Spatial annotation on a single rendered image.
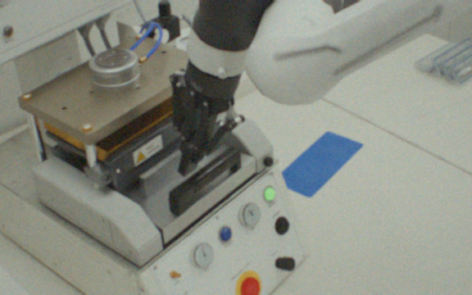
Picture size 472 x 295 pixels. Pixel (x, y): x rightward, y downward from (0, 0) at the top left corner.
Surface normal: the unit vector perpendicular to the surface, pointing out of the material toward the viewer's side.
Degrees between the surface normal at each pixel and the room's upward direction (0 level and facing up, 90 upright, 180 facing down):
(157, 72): 0
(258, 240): 65
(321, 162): 0
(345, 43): 93
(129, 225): 41
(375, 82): 0
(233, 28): 114
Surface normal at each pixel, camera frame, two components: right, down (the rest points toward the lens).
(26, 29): 0.77, 0.35
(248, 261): 0.69, -0.03
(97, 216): -0.63, 0.47
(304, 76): 0.06, 0.58
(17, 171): -0.04, -0.81
